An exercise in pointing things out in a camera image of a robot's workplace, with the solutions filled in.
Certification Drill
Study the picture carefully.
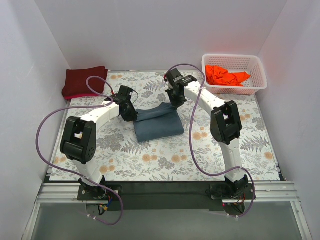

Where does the aluminium front rail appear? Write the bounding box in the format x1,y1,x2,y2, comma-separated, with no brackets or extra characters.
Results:
36,181,300,203

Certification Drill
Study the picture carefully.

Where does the grey blue t shirt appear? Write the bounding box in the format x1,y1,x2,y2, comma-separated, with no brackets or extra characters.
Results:
133,102,185,143

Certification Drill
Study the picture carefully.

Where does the crumpled orange t shirt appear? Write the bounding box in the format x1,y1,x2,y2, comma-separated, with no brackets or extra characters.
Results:
205,65,251,87

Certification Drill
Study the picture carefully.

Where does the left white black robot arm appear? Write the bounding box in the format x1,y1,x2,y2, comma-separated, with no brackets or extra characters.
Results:
60,85,138,200

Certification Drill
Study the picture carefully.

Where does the folded dark red shirt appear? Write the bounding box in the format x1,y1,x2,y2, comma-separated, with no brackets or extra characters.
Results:
61,66,108,100

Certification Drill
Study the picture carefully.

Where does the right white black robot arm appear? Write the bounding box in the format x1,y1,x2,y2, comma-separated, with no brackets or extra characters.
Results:
164,68,249,199

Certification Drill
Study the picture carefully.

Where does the floral patterned table mat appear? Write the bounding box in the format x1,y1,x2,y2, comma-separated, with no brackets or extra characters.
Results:
49,70,280,182

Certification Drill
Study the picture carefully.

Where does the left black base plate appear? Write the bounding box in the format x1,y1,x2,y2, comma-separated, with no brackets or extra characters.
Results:
77,184,122,201

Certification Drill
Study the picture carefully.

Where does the white plastic mesh basket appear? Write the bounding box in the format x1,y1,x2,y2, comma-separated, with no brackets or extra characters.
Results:
201,53,268,95

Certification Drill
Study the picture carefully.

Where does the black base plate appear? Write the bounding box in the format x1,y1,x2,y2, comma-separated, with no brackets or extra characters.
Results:
208,182,256,200
77,184,122,201

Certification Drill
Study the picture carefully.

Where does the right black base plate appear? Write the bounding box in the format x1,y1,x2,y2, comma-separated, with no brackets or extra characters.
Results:
208,182,256,200

